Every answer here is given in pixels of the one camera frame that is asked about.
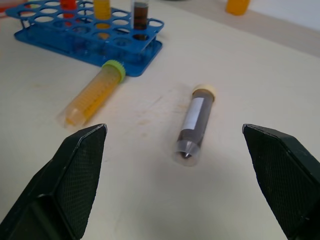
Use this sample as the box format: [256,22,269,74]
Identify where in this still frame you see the orange plastic container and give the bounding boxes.
[225,0,252,16]

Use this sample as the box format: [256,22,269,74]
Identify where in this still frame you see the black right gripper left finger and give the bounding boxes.
[0,123,109,240]

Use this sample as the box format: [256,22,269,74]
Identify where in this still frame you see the red tube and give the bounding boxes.
[59,0,77,28]

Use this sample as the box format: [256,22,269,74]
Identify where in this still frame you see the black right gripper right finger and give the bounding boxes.
[241,123,320,240]

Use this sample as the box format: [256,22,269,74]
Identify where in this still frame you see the orange tube with green cap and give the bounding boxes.
[59,59,127,129]

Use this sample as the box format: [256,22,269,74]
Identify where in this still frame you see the brown tube with cream cap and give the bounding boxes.
[173,84,218,167]

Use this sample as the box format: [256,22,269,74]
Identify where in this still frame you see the dark brown tube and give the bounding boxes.
[130,0,150,41]

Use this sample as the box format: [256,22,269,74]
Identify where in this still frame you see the yellow tube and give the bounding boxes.
[93,0,112,41]

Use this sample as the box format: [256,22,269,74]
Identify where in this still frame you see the blue plastic test tube rack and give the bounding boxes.
[4,0,165,78]

